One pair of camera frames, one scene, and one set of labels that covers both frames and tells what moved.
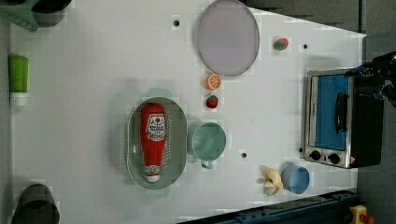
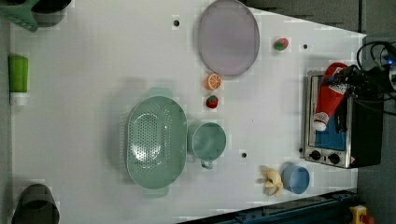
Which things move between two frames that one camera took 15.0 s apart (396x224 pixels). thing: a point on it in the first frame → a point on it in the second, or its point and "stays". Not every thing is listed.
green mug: [208, 142] stays
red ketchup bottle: [152, 136] → [330, 96]
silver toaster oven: [342, 128] stays
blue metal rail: [333, 208] stays
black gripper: [383, 68] → [368, 89]
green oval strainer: [174, 166] stays
